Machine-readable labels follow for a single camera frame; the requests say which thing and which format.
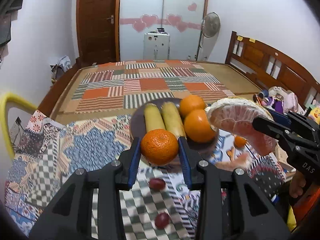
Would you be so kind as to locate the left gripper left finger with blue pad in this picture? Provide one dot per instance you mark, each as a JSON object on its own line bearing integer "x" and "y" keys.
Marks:
{"x": 68, "y": 215}

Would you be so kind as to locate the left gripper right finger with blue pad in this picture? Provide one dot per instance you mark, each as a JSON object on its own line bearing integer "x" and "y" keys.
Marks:
{"x": 254, "y": 215}

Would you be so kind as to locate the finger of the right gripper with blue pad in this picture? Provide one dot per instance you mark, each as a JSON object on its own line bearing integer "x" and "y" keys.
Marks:
{"x": 296, "y": 123}
{"x": 286, "y": 140}

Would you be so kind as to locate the small mandarin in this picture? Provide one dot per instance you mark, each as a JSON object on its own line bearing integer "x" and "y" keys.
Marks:
{"x": 239, "y": 142}
{"x": 159, "y": 147}

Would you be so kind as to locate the yellow corn cob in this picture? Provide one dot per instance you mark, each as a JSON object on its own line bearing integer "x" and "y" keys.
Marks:
{"x": 153, "y": 118}
{"x": 172, "y": 119}

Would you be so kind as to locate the large orange with sticker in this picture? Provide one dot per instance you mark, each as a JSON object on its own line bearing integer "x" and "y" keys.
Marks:
{"x": 198, "y": 128}

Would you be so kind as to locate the large peeled pomelo segment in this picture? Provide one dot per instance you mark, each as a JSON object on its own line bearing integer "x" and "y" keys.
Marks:
{"x": 235, "y": 115}

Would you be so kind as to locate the large plain orange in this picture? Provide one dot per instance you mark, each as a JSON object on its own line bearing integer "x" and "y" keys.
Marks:
{"x": 190, "y": 103}

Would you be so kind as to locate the operator hand under right gripper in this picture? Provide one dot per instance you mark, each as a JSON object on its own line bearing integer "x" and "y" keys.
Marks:
{"x": 297, "y": 184}

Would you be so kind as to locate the pink plush bag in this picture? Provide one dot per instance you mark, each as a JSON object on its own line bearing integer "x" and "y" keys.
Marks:
{"x": 290, "y": 103}

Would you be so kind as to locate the purple round plate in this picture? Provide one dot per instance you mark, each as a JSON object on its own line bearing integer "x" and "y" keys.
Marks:
{"x": 138, "y": 128}

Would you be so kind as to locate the red grape far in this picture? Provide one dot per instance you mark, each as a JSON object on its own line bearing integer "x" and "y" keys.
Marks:
{"x": 157, "y": 184}

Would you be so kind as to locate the red grape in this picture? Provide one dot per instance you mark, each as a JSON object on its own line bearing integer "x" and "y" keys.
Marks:
{"x": 162, "y": 220}
{"x": 157, "y": 184}

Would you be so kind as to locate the woven bamboo bed mat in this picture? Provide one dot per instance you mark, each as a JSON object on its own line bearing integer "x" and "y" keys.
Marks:
{"x": 233, "y": 80}

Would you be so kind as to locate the wooden bed headboard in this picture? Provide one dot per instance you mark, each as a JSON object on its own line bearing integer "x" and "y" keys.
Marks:
{"x": 268, "y": 67}

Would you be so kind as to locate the small peeled pomelo segment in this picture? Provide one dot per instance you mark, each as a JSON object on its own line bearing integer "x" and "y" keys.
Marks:
{"x": 242, "y": 161}

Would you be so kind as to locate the patchwork patterned tablecloth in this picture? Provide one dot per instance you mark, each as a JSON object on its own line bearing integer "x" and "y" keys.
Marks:
{"x": 49, "y": 152}

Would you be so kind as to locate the striped patchwork bed blanket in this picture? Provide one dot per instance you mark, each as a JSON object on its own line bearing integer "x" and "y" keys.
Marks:
{"x": 130, "y": 84}

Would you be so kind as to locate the red grape near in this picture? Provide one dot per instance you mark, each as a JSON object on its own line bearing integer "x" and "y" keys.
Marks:
{"x": 162, "y": 220}

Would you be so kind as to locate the small white washing machine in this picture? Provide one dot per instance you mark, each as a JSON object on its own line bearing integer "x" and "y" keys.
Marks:
{"x": 156, "y": 46}

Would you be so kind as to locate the standing electric fan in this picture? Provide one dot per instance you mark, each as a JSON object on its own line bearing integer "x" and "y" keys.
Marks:
{"x": 210, "y": 28}

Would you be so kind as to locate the sliding wardrobe with hearts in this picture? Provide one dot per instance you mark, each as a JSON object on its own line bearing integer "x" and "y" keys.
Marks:
{"x": 180, "y": 19}

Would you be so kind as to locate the dark wooden door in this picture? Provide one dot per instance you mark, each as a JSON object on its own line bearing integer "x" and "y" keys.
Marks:
{"x": 97, "y": 28}

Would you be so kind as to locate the bag on floor by wall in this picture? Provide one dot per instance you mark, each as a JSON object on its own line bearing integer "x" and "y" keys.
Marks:
{"x": 62, "y": 66}

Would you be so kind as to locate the yellow chair frame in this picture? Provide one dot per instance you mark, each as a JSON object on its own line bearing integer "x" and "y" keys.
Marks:
{"x": 8, "y": 100}

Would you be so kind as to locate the small black wall monitor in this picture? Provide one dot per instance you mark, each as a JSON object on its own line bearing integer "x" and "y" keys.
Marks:
{"x": 5, "y": 30}

